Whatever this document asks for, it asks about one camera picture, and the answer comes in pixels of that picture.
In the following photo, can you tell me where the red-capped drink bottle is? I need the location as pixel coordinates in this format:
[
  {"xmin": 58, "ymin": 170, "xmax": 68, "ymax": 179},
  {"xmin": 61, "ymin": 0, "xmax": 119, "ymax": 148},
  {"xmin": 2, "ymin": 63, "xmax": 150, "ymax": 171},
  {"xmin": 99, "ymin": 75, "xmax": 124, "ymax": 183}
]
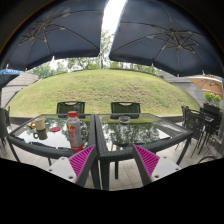
[{"xmin": 66, "ymin": 111, "xmax": 83, "ymax": 151}]

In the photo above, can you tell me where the navy patio umbrella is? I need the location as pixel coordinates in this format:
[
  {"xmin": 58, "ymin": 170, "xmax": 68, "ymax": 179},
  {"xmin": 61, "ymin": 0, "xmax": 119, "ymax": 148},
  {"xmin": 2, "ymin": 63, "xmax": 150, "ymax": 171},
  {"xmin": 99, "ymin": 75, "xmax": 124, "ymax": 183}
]
[
  {"xmin": 0, "ymin": 0, "xmax": 108, "ymax": 71},
  {"xmin": 109, "ymin": 0, "xmax": 224, "ymax": 77}
]

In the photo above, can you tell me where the green potted plant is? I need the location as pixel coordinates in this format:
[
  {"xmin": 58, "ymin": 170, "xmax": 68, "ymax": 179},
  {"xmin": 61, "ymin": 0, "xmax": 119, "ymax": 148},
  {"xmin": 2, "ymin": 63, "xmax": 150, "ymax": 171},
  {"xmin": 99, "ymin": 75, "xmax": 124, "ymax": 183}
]
[{"xmin": 204, "ymin": 92, "xmax": 221, "ymax": 107}]

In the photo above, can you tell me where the left glass-top wicker table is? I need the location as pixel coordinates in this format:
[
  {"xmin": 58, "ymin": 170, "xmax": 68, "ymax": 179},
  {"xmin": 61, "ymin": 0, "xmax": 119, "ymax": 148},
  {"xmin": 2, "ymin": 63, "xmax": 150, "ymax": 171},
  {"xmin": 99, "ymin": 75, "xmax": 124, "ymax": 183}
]
[{"xmin": 7, "ymin": 114, "xmax": 100, "ymax": 189}]

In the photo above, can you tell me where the beige umbrella far right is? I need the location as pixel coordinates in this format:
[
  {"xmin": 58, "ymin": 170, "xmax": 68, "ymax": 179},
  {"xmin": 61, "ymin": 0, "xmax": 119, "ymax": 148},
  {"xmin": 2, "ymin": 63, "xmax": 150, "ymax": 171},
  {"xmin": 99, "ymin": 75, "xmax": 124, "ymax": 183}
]
[{"xmin": 189, "ymin": 75, "xmax": 223, "ymax": 97}]

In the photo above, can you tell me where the dark patio chair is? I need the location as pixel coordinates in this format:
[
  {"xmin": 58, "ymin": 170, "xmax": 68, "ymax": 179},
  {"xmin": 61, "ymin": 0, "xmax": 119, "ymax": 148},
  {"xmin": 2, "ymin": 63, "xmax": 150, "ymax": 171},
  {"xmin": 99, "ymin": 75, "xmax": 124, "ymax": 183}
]
[
  {"xmin": 56, "ymin": 101, "xmax": 85, "ymax": 118},
  {"xmin": 111, "ymin": 101, "xmax": 141, "ymax": 118}
]

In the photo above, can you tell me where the right dark patio chair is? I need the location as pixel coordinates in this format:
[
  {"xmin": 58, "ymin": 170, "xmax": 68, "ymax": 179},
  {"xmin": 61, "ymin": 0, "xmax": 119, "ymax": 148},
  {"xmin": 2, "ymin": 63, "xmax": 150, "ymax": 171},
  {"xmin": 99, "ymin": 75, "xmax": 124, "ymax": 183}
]
[{"xmin": 111, "ymin": 101, "xmax": 141, "ymax": 118}]

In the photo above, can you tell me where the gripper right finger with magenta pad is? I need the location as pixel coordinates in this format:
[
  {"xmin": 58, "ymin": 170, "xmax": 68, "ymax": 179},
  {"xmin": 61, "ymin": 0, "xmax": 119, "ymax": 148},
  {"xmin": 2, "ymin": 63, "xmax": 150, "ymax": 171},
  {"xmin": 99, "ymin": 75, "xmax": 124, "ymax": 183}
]
[{"xmin": 132, "ymin": 145, "xmax": 180, "ymax": 185}]

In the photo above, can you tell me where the left dark patio chair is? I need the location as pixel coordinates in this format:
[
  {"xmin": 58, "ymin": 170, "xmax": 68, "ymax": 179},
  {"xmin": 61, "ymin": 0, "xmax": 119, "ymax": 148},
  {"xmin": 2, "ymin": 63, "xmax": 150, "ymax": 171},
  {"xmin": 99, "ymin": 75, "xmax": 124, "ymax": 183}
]
[{"xmin": 56, "ymin": 101, "xmax": 85, "ymax": 118}]

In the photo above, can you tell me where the cream mug with yellow handle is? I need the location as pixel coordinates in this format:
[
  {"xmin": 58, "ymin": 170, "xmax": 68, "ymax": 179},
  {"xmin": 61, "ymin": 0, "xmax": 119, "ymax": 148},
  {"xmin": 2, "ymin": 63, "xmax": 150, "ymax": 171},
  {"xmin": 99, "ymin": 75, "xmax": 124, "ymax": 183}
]
[{"xmin": 30, "ymin": 118, "xmax": 45, "ymax": 131}]

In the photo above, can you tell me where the right glass-top wicker table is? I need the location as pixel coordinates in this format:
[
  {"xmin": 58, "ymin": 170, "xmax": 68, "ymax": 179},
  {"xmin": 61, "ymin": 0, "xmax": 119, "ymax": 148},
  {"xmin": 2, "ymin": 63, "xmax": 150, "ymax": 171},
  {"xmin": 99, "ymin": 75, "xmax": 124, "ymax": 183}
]
[{"xmin": 95, "ymin": 113, "xmax": 193, "ymax": 190}]

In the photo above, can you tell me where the left navy patio umbrella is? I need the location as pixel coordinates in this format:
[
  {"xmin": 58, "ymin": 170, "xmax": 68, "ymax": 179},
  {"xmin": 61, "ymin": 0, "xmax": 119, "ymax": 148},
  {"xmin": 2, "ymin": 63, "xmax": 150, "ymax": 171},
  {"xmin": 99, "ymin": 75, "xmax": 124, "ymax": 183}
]
[{"xmin": 0, "ymin": 0, "xmax": 108, "ymax": 71}]

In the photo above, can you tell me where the right navy patio umbrella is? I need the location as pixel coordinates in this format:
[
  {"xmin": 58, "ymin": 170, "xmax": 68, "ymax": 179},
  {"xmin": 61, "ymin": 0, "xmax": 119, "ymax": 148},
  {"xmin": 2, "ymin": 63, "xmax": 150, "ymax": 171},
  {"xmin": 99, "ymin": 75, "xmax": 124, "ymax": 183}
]
[{"xmin": 109, "ymin": 0, "xmax": 224, "ymax": 77}]

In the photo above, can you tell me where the blue umbrella far left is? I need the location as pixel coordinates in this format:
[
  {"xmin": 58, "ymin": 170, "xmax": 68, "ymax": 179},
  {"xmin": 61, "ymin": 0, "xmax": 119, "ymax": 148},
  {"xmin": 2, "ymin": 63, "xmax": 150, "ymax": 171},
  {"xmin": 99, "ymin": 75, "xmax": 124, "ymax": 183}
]
[{"xmin": 0, "ymin": 69, "xmax": 20, "ymax": 89}]

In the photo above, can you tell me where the dark chair far left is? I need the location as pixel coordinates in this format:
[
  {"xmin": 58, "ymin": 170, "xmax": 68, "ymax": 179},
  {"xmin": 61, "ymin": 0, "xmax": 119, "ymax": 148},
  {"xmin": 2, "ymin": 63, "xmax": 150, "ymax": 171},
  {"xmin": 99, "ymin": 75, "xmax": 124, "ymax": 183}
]
[{"xmin": 0, "ymin": 107, "xmax": 10, "ymax": 146}]

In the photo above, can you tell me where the glass ashtray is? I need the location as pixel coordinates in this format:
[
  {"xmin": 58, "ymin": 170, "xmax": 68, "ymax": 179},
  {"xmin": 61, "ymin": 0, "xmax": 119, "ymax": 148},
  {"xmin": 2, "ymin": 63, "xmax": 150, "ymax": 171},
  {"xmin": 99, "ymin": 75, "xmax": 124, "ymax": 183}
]
[{"xmin": 119, "ymin": 115, "xmax": 130, "ymax": 125}]

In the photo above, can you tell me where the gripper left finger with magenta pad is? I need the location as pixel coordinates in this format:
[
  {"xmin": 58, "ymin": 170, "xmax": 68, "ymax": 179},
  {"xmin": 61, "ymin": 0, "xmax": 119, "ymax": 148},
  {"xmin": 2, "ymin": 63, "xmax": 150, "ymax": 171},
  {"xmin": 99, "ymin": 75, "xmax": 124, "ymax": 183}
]
[{"xmin": 47, "ymin": 145, "xmax": 96, "ymax": 187}]

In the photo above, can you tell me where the red round coaster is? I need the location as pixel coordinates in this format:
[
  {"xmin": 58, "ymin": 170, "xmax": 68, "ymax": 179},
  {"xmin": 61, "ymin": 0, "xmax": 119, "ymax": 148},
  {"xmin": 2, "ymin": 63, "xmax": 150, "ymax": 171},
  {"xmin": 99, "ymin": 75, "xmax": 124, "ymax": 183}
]
[{"xmin": 50, "ymin": 126, "xmax": 61, "ymax": 132}]

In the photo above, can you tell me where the black chair at right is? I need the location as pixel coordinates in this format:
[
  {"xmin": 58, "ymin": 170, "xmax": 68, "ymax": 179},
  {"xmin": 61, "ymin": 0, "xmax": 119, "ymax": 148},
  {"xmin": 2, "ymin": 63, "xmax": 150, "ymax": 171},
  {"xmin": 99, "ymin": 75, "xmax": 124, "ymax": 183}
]
[{"xmin": 181, "ymin": 106, "xmax": 205, "ymax": 149}]

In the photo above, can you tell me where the glass-top wicker table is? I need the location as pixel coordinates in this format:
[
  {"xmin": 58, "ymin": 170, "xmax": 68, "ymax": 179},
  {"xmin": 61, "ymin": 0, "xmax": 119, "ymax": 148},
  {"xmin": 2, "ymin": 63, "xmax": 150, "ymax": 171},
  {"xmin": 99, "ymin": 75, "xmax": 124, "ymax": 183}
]
[
  {"xmin": 95, "ymin": 113, "xmax": 193, "ymax": 190},
  {"xmin": 7, "ymin": 114, "xmax": 100, "ymax": 189}
]

